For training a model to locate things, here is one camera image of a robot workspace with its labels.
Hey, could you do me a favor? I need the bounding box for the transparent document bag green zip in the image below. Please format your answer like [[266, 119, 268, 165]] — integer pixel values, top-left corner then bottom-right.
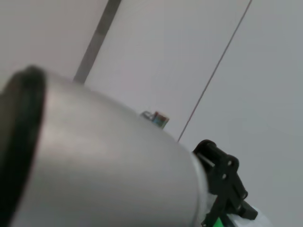
[[203, 205, 272, 227]]

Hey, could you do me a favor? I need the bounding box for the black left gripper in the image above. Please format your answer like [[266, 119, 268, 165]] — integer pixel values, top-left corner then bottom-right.
[[151, 111, 170, 130]]

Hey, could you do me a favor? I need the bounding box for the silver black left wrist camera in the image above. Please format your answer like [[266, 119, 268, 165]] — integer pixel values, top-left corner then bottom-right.
[[0, 65, 214, 227]]

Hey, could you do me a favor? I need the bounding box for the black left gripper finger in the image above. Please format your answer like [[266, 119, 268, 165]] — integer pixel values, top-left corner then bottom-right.
[[193, 139, 259, 227]]

